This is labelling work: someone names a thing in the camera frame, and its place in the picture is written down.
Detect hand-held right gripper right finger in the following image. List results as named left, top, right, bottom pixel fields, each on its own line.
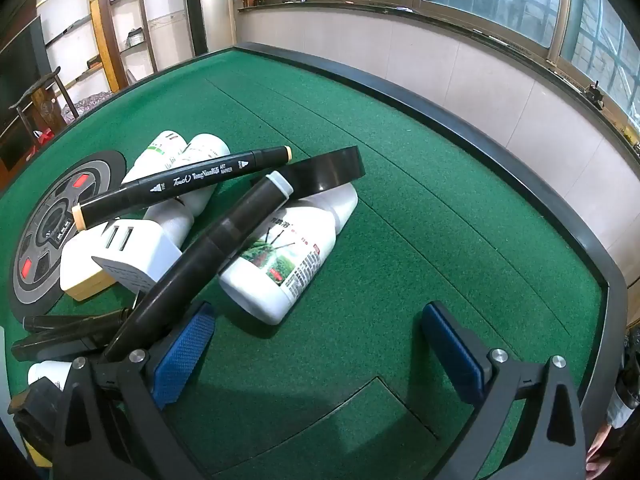
left=421, top=301, right=587, bottom=480

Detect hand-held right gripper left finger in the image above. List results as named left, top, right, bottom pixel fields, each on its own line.
left=50, top=301, right=217, bottom=480

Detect white charger plug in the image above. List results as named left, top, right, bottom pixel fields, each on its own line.
left=91, top=217, right=182, bottom=295

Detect white bottle green label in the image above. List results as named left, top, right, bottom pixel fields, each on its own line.
left=219, top=182, right=359, bottom=326

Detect black marker pale cap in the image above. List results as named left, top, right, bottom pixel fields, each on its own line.
left=102, top=171, right=295, bottom=363

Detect black marker beige caps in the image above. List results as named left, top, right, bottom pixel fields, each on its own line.
left=71, top=146, right=294, bottom=233

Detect black tape roll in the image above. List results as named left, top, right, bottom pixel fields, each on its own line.
left=250, top=146, right=365, bottom=198

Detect white beige eraser block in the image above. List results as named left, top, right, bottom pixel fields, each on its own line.
left=60, top=219, right=120, bottom=302

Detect small white bottle red mark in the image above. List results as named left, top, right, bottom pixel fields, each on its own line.
left=27, top=360, right=75, bottom=390

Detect person's body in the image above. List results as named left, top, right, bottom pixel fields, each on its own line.
left=584, top=327, right=640, bottom=480

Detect round grey table control panel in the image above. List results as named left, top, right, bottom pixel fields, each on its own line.
left=9, top=149, right=127, bottom=322

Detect white bottle striped label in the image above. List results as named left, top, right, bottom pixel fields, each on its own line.
left=121, top=130, right=196, bottom=248

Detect plain white bottle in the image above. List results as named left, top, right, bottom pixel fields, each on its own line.
left=177, top=133, right=232, bottom=217

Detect patterned purple cloth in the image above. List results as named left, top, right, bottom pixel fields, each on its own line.
left=70, top=91, right=117, bottom=118

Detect window latch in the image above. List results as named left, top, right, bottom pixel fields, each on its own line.
left=584, top=81, right=607, bottom=111

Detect dark wooden chair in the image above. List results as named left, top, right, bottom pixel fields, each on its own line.
left=9, top=67, right=81, bottom=146

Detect black television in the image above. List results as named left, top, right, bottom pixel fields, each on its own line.
left=0, top=15, right=51, bottom=171

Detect wooden wall shelf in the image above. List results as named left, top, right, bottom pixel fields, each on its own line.
left=37, top=0, right=156, bottom=96

